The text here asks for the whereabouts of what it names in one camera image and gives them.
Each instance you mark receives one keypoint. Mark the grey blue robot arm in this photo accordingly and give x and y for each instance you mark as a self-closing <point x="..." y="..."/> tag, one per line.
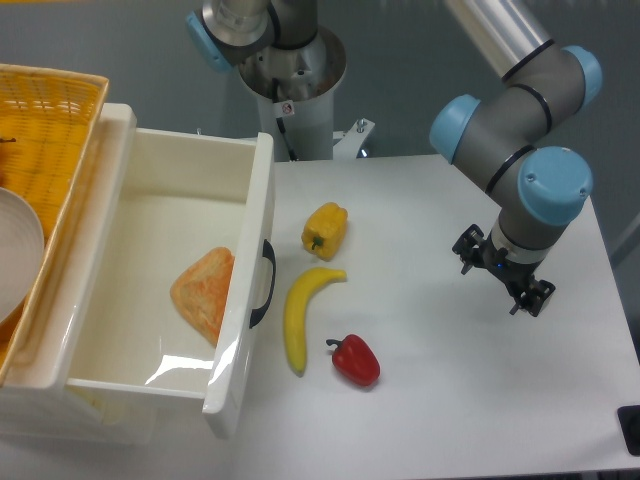
<point x="540" y="191"/>

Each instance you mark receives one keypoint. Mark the red bell pepper toy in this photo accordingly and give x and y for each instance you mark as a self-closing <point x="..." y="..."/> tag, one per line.
<point x="354" y="360"/>

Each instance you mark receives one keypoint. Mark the white drawer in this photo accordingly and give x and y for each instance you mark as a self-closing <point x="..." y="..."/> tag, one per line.
<point x="182" y="196"/>

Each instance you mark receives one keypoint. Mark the white plate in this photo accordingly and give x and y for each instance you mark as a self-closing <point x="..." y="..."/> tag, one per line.
<point x="22" y="250"/>

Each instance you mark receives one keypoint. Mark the yellow bell pepper toy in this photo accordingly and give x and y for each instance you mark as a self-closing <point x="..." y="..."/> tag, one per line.
<point x="325" y="230"/>

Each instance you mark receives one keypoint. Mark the yellow banana toy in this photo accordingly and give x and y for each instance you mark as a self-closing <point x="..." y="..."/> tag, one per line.
<point x="294" y="316"/>

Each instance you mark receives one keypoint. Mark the black top drawer handle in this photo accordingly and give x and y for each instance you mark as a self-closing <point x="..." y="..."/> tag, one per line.
<point x="268" y="287"/>

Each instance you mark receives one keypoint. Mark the yellow woven basket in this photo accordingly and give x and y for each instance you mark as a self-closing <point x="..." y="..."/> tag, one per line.
<point x="52" y="115"/>

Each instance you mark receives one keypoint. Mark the orange bread toy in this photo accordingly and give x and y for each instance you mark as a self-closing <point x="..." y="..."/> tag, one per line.
<point x="200" y="293"/>

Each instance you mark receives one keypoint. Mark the white drawer cabinet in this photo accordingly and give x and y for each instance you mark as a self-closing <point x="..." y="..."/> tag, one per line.
<point x="36" y="397"/>

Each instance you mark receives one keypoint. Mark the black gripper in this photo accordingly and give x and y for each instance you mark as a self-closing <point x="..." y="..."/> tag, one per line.
<point x="529" y="295"/>

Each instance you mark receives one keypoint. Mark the black corner device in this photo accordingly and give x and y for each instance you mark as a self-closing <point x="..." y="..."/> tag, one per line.
<point x="629" y="420"/>

